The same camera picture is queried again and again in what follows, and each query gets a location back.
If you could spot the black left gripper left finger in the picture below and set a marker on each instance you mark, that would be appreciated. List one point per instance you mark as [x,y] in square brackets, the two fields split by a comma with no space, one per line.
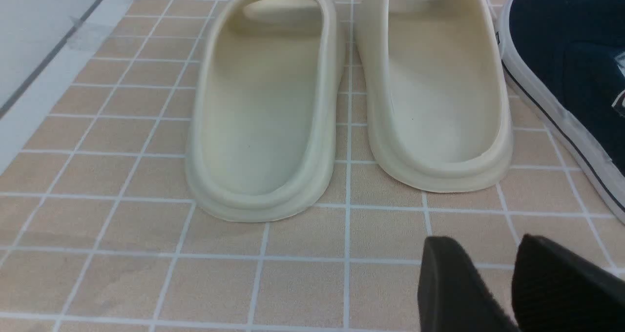
[452,296]

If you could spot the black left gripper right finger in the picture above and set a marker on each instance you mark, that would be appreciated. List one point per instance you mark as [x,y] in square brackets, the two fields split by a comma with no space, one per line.
[556,290]

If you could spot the navy canvas shoe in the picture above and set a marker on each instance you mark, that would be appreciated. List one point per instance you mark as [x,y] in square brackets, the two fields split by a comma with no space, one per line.
[566,58]

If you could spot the cream slipper, right one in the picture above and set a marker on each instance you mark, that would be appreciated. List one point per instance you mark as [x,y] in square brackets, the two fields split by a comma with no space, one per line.
[437,105]

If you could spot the cream slipper, one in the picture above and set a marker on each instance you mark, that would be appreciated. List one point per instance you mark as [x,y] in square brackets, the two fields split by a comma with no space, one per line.
[437,105]
[262,137]

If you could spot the cream slipper, left one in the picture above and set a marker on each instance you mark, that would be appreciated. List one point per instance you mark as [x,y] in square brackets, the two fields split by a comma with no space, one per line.
[262,137]

